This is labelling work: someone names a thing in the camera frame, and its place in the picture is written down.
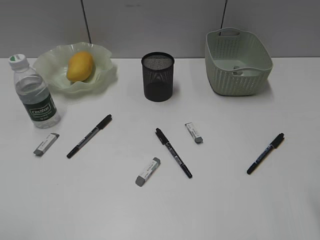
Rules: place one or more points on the black marker pen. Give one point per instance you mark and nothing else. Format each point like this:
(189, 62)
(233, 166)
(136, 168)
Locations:
(273, 145)
(163, 139)
(100, 126)

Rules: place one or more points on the white waste paper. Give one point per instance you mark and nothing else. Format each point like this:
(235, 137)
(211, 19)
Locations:
(237, 71)

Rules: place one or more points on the yellow mango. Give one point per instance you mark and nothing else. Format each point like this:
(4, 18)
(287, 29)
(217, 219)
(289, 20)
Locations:
(80, 66)

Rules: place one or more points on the clear water bottle green label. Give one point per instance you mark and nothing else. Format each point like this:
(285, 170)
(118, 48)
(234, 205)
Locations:
(33, 92)

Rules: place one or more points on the grey white eraser right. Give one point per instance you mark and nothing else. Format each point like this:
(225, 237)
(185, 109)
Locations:
(194, 133)

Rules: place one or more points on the grey white eraser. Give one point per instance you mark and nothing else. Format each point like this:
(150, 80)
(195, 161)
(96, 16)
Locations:
(46, 144)
(143, 177)
(194, 133)

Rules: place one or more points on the black mesh pen holder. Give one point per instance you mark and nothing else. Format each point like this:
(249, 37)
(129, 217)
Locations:
(158, 74)

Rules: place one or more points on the grey white eraser middle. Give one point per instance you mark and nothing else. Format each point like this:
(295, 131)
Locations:
(143, 177)

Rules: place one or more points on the pale green woven basket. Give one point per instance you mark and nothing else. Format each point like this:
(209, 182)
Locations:
(229, 47)

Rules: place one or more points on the pale green wavy plate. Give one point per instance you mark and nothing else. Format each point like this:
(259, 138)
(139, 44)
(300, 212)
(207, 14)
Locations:
(52, 66)

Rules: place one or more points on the grey white eraser left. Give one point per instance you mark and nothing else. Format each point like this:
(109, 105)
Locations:
(46, 144)

